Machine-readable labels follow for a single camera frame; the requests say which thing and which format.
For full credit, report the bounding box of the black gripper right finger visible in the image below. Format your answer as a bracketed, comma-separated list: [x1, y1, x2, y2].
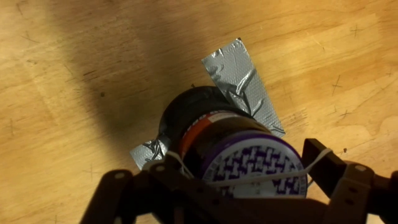
[302, 138, 398, 224]

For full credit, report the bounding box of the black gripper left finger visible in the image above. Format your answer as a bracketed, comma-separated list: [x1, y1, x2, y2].
[78, 162, 234, 224]

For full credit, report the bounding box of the dark bottle with purple lid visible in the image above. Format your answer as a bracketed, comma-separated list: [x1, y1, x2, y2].
[158, 84, 309, 199]

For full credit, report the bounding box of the grey duct tape strip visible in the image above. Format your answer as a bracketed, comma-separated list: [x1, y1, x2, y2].
[130, 38, 285, 169]

